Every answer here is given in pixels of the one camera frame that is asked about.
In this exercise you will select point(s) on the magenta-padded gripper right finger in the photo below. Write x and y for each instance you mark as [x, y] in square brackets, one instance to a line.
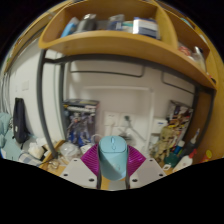
[148, 171]

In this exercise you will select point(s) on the light blue computer mouse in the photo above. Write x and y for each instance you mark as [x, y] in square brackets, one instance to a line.
[113, 160]

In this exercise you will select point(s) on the colourful printed box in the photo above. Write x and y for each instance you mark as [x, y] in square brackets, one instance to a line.
[181, 116]

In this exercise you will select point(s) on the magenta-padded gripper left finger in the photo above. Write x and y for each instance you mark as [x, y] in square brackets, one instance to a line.
[78, 171]

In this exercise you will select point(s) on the black backpack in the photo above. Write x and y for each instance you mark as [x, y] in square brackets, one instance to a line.
[20, 121]

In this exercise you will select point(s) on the wooden shelf unit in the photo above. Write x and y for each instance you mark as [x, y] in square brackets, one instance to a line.
[110, 43]

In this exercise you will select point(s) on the green round container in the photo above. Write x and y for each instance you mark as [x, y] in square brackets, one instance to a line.
[170, 160]

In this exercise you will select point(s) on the white cup with domed lid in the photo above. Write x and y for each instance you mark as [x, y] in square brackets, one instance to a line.
[71, 151]

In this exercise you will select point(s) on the blue bottle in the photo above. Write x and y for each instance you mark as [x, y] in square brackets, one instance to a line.
[180, 146]

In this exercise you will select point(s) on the brown tree figure toy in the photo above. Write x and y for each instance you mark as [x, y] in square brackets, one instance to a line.
[165, 145]

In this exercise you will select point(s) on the white tissue pack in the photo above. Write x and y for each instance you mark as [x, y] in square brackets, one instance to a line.
[36, 150]

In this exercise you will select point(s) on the teal pillow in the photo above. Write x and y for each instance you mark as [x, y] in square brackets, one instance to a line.
[4, 128]

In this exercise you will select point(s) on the dark bottle with white nozzle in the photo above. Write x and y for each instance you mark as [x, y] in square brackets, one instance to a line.
[190, 145]

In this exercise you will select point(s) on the white wall socket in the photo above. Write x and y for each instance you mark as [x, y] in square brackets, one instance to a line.
[111, 119]
[131, 120]

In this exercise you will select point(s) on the robot model kit box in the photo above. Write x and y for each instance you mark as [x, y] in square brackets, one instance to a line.
[80, 123]

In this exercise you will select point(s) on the grey metal frame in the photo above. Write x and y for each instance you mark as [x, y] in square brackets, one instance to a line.
[41, 93]

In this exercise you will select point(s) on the white wall box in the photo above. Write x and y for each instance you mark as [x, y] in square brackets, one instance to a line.
[160, 126]

